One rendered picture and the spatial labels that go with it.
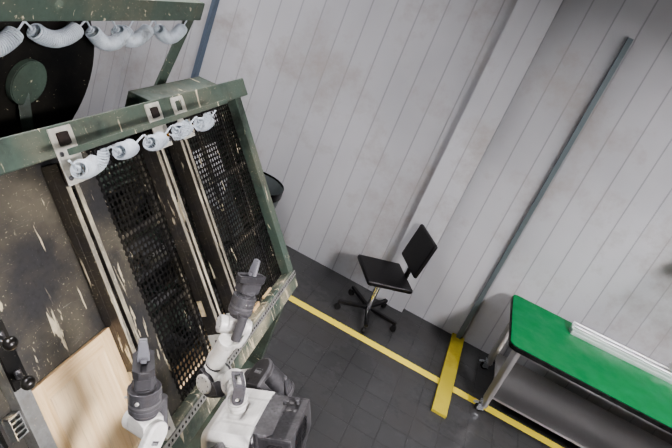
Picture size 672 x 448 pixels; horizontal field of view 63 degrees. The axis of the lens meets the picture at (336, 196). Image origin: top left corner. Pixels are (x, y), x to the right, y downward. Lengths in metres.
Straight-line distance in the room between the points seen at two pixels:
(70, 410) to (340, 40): 3.82
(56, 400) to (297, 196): 3.77
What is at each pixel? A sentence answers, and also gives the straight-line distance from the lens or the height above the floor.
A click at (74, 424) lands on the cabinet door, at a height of 1.13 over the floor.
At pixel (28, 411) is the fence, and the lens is 1.87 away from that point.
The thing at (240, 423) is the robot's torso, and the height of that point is 1.35.
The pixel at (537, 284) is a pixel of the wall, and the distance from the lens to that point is 5.17.
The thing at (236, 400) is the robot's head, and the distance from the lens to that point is 1.79.
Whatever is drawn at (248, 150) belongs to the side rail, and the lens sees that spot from 3.22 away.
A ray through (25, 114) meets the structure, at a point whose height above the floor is 1.73.
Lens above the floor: 2.67
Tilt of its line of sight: 22 degrees down
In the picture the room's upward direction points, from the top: 23 degrees clockwise
